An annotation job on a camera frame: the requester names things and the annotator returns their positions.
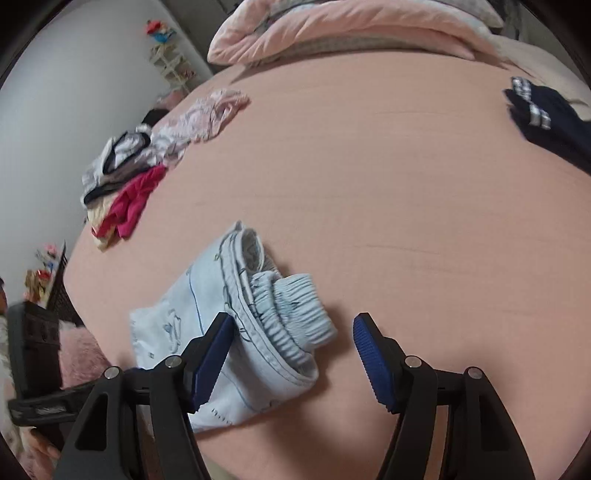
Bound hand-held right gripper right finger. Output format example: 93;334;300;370
353;313;536;480

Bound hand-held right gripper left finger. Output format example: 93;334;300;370
55;312;236;480

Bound light blue printed pants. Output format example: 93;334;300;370
129;220;338;432

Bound person's left hand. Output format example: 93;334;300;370
27;428;62;463

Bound pink fluffy blanket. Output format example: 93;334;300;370
60;323;114;391

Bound dark slatted furniture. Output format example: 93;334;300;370
46;240;88;329

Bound colourful toy cluster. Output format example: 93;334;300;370
25;242;61;305

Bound cream garment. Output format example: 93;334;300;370
90;203;123;252

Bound magenta garment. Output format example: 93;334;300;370
97;166;167;240

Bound black and white garment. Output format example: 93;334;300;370
82;131;162;206

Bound pink patterned white garment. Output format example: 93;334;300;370
157;90;250;158

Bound black low furniture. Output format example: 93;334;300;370
139;108;171;128

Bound navy folded garment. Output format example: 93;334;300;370
503;76;591;174

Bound toy shelf rack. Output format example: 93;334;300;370
145;18;197;93

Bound pink folded quilt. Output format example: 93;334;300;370
208;0;506;65

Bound beige pillow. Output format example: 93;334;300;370
487;34;591;100

